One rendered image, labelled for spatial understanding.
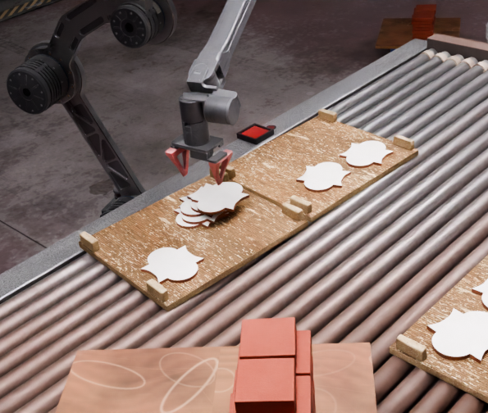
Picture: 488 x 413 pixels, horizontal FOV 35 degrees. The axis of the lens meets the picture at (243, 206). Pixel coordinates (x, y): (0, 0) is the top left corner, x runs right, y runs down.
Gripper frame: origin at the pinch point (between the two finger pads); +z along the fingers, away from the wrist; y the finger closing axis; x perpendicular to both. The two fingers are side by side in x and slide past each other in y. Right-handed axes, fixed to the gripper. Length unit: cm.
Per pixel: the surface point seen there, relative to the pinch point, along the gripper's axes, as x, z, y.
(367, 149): -46, 11, -19
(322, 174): -29.7, 11.2, -14.6
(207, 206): -0.6, 8.5, 0.1
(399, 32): -333, 88, 94
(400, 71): -102, 13, -5
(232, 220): -3.7, 12.6, -4.5
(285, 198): -16.9, 12.3, -11.1
